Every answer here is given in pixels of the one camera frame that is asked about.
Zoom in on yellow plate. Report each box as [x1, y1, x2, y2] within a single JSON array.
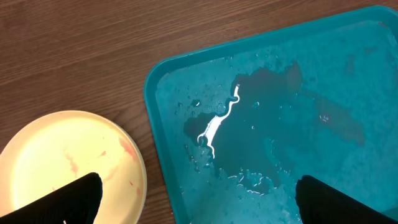
[[1, 110, 147, 223]]

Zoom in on teal plastic serving tray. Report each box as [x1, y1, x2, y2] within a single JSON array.
[[144, 6, 397, 223]]

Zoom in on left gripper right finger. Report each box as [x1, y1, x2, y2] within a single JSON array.
[[295, 175, 397, 224]]

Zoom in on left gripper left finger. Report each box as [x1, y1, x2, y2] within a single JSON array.
[[1, 172, 103, 224]]

